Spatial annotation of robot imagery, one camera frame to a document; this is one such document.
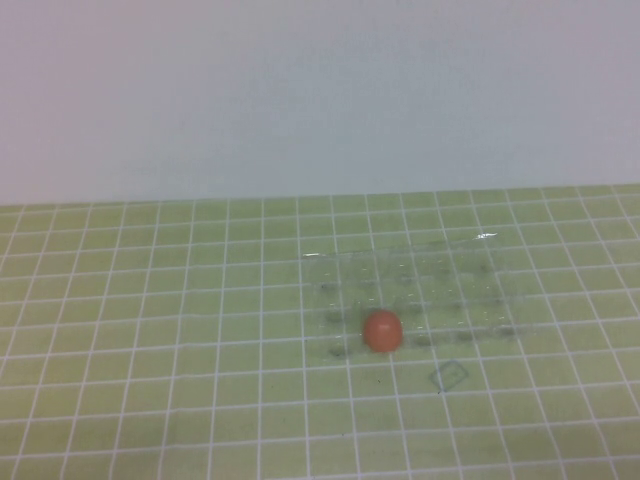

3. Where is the brown egg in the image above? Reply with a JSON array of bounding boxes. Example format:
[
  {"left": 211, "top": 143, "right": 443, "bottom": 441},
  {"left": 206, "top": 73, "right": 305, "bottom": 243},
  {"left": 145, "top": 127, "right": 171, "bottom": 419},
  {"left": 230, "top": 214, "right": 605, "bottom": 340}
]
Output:
[{"left": 362, "top": 308, "right": 404, "bottom": 354}]

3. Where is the clear plastic egg tray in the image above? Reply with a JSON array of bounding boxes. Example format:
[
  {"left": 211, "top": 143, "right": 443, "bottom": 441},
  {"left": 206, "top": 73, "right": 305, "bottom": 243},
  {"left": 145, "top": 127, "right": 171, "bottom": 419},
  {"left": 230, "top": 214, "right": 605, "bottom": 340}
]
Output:
[{"left": 301, "top": 231, "right": 522, "bottom": 364}]

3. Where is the green grid table mat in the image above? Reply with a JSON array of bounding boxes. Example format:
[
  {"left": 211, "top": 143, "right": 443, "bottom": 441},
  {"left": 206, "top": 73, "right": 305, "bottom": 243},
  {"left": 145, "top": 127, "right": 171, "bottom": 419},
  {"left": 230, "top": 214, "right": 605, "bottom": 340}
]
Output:
[{"left": 0, "top": 183, "right": 640, "bottom": 480}]

